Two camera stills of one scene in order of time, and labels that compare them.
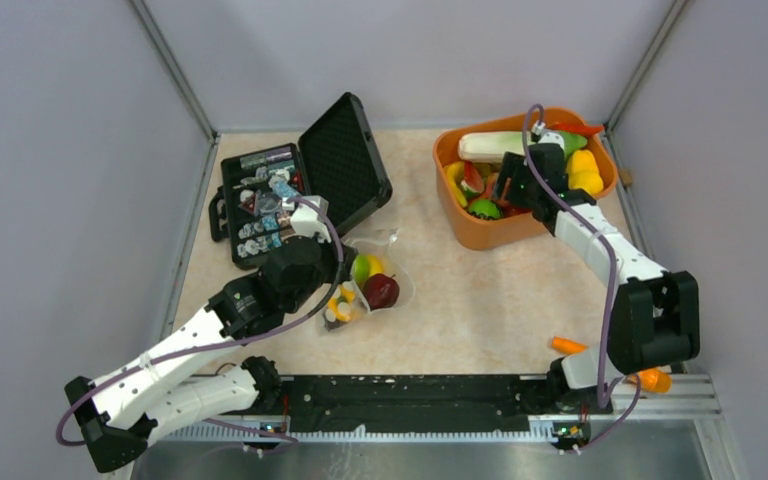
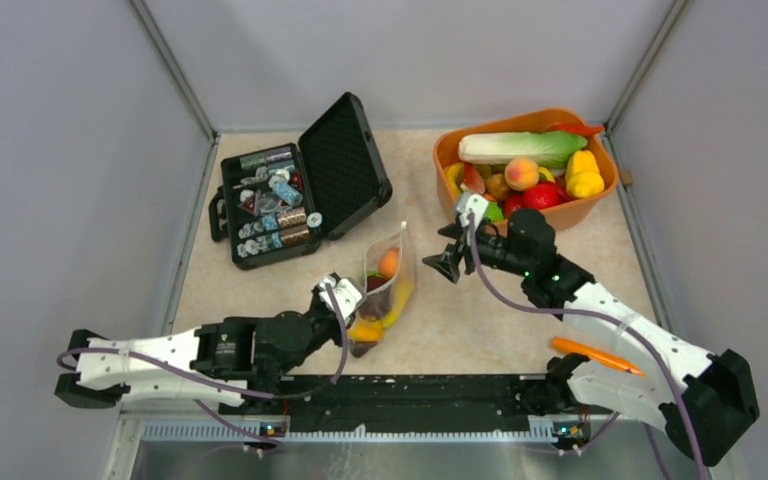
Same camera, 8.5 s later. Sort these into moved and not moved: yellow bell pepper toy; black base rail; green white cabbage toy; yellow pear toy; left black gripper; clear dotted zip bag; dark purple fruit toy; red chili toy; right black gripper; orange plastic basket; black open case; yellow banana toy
Moved: yellow bell pepper toy; yellow banana toy; clear dotted zip bag; dark purple fruit toy; left black gripper; right black gripper
Not moved: yellow pear toy; black open case; orange plastic basket; black base rail; red chili toy; green white cabbage toy
